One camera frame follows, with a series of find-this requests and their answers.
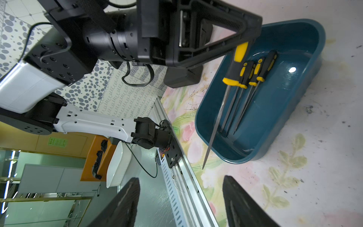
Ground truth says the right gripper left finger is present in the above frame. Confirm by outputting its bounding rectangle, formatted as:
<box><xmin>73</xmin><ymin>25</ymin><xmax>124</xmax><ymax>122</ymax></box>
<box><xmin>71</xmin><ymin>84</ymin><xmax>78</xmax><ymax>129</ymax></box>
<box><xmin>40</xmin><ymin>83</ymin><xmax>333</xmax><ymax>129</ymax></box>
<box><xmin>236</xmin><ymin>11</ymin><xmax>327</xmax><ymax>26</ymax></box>
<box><xmin>89</xmin><ymin>177</ymin><xmax>140</xmax><ymax>227</ymax></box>

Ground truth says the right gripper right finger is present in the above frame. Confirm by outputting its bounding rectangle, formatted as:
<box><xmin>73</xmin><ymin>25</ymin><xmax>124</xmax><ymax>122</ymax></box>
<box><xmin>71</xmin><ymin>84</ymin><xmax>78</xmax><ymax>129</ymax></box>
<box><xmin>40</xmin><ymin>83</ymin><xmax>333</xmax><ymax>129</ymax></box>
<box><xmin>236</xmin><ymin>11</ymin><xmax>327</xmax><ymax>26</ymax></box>
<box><xmin>222</xmin><ymin>175</ymin><xmax>278</xmax><ymax>227</ymax></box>

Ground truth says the teal plastic storage box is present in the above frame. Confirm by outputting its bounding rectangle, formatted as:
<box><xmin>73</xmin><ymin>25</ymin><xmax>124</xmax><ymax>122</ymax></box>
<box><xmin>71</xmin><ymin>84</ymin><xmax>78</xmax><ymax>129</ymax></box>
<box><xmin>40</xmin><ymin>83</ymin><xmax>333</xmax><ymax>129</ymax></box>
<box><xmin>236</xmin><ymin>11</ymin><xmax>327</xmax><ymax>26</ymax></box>
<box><xmin>211</xmin><ymin>19</ymin><xmax>326</xmax><ymax>164</ymax></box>

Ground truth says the white cable duct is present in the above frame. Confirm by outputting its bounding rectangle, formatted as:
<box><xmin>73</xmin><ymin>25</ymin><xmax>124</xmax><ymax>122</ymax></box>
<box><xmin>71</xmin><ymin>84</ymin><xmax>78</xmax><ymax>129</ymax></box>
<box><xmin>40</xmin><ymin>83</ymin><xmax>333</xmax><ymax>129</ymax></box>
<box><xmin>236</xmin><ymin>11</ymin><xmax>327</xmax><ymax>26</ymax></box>
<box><xmin>157</xmin><ymin>148</ymin><xmax>189</xmax><ymax>227</ymax></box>

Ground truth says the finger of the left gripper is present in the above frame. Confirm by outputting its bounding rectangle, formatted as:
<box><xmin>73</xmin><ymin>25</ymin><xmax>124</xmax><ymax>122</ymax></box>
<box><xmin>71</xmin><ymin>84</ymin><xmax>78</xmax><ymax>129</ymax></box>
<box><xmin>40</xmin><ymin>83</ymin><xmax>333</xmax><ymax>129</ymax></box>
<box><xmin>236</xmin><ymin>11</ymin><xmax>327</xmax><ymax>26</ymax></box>
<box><xmin>165</xmin><ymin>1</ymin><xmax>262</xmax><ymax>68</ymax></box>

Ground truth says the aluminium mounting rail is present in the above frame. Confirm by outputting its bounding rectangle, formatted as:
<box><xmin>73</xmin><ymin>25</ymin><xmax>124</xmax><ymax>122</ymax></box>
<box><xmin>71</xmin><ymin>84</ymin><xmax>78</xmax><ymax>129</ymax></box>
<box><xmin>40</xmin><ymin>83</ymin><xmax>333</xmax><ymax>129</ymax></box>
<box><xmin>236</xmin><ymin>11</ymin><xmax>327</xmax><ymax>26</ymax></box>
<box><xmin>149</xmin><ymin>98</ymin><xmax>218</xmax><ymax>227</ymax></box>

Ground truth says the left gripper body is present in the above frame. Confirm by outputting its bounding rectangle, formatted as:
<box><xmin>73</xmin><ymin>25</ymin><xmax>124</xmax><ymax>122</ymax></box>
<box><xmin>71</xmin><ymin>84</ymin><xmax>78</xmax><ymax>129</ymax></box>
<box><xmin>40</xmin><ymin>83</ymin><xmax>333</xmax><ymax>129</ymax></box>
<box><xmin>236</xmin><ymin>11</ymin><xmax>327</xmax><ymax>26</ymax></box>
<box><xmin>82</xmin><ymin>1</ymin><xmax>213</xmax><ymax>88</ymax></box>

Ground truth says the file tool black yellow handle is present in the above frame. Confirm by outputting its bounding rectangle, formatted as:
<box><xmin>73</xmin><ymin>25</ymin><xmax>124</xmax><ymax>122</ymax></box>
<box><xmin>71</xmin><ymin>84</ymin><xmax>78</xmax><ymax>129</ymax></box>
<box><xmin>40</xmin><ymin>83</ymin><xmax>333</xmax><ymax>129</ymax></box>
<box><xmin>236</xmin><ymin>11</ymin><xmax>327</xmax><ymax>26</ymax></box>
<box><xmin>202</xmin><ymin>41</ymin><xmax>253</xmax><ymax>169</ymax></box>

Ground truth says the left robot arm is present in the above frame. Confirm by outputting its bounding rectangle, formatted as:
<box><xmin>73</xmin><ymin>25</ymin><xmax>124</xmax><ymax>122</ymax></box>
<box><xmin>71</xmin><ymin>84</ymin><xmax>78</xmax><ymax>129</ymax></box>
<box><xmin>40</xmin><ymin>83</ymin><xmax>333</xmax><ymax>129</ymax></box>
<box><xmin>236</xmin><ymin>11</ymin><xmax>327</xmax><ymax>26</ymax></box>
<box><xmin>1</xmin><ymin>1</ymin><xmax>262</xmax><ymax>149</ymax></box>

